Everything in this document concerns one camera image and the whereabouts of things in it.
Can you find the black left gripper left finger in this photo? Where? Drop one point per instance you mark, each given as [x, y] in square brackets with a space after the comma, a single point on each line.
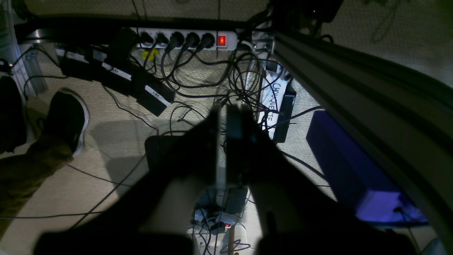
[152, 217]

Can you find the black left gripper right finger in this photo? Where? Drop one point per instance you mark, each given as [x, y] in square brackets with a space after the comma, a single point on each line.
[297, 217]

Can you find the blue plastic box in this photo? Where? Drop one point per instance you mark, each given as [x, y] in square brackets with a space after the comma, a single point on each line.
[356, 180]

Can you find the white labelled black box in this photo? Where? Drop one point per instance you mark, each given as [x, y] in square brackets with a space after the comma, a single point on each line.
[277, 98]

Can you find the black power adapter brick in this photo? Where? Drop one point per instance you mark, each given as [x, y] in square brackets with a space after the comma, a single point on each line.
[126, 78]

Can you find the black sneaker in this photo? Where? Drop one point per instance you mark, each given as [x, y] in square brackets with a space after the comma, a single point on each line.
[67, 119]

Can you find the white power strip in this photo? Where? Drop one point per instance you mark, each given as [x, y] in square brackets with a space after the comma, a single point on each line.
[211, 40]

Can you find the aluminium table frame rail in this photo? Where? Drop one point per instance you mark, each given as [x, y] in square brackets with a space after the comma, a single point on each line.
[400, 117]

